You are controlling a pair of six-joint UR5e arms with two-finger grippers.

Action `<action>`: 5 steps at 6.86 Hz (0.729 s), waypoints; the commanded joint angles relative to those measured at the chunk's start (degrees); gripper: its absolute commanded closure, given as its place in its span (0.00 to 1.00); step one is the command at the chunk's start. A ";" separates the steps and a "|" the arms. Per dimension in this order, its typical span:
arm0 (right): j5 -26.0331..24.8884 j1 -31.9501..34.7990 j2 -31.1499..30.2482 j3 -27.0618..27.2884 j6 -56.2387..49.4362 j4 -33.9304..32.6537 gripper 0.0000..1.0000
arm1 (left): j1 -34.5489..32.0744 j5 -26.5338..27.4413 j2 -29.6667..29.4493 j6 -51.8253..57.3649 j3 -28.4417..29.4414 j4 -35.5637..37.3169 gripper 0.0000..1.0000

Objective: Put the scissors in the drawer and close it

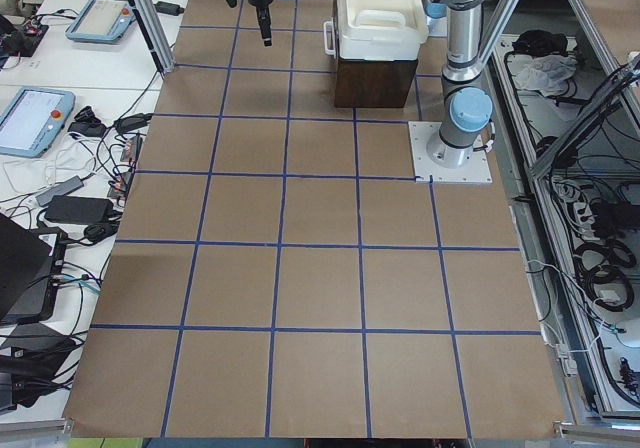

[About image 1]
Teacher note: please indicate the wooden drawer white handle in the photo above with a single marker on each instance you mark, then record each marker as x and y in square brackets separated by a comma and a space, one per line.
[329, 38]

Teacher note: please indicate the dark wooden drawer cabinet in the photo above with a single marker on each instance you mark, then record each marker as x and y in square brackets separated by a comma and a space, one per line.
[373, 84]

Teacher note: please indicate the white plastic tray box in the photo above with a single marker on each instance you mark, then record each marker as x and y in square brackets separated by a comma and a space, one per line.
[380, 30]

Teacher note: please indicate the upper teach pendant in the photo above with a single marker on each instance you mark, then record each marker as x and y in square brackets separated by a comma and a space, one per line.
[101, 21]

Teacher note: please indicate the teach pendant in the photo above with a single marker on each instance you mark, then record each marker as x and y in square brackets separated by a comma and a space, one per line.
[101, 21]
[33, 119]

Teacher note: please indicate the lower teach pendant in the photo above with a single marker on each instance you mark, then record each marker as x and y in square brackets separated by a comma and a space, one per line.
[33, 119]

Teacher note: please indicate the grey usb hub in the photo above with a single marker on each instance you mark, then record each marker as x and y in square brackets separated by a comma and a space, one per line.
[62, 189]

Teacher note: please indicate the black power adapter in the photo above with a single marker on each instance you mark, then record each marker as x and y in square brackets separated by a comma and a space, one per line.
[78, 210]

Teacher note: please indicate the white crumpled cloth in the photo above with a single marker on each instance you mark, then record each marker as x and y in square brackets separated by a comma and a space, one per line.
[548, 75]

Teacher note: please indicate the black laptop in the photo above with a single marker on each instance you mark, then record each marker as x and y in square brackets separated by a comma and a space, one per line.
[30, 261]

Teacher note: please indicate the aluminium frame post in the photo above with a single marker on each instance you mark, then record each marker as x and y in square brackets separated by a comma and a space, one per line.
[154, 35]

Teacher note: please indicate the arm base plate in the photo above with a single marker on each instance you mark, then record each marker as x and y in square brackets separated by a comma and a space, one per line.
[437, 22]
[436, 162]

